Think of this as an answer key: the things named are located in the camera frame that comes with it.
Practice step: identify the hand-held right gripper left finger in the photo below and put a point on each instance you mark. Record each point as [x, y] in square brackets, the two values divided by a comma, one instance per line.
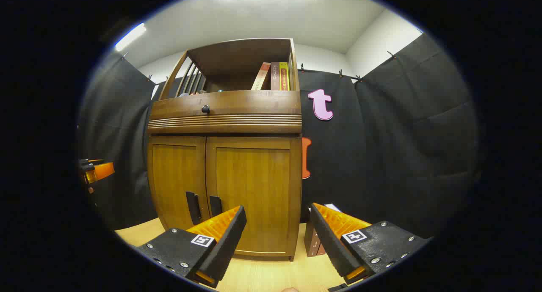
[228, 245]

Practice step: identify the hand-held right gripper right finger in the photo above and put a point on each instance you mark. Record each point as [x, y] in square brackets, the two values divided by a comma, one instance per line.
[330, 245]

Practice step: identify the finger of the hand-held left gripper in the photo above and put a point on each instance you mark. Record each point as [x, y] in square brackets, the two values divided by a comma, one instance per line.
[101, 171]

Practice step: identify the wooden cabinet door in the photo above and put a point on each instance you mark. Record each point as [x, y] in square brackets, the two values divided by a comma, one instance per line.
[173, 177]
[254, 186]

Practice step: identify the wooden double-door shoe cabinet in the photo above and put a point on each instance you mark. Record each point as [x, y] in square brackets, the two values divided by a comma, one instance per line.
[224, 110]

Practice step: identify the rust brown book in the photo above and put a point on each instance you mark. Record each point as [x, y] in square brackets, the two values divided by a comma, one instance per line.
[322, 249]

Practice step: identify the dark brown book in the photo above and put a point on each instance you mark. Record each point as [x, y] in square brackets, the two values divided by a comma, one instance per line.
[311, 241]

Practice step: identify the blue book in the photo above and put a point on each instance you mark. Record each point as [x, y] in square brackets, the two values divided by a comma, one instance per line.
[333, 207]

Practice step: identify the black round drawer knob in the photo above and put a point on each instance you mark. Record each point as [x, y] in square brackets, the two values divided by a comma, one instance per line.
[205, 109]

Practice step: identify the black backdrop cloth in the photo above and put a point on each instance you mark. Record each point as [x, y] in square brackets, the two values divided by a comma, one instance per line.
[402, 135]

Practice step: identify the narrow ceiling light strip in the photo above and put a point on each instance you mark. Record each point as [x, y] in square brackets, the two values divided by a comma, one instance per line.
[130, 37]

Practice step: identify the red book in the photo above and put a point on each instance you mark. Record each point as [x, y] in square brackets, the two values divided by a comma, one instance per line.
[261, 77]

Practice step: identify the yellow book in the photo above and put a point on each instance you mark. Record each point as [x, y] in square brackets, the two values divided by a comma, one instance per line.
[284, 76]

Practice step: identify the maroon book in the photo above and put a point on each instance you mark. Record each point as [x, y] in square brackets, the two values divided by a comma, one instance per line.
[275, 76]

